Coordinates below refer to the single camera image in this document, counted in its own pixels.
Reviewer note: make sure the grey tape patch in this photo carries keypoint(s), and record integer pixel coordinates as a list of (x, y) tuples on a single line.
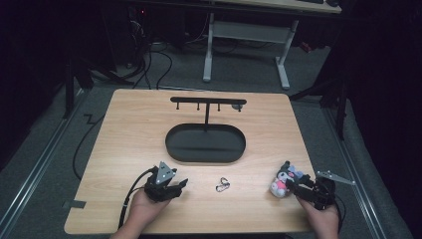
[(74, 204)]

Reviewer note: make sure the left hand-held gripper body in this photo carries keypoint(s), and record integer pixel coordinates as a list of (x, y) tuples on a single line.
[(159, 191)]

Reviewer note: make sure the black metal stand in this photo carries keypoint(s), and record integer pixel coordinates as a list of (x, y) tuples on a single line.
[(335, 99), (76, 86)]

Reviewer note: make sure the white-framed desk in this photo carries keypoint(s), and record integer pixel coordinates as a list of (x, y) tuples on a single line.
[(249, 31)]

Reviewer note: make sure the small red object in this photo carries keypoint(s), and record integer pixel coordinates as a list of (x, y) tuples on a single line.
[(305, 47)]

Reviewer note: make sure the aluminium floor rail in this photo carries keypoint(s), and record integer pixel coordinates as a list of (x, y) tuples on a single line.
[(356, 176), (36, 166)]

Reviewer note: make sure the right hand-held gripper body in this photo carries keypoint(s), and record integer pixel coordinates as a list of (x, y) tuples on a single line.
[(320, 194)]

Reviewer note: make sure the person's left hand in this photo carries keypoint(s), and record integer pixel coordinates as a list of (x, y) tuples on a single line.
[(146, 207)]

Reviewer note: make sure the black key rack with tray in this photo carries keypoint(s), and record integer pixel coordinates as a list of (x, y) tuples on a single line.
[(205, 142)]

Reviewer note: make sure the person's right hand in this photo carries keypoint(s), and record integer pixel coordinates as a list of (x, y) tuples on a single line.
[(320, 219)]

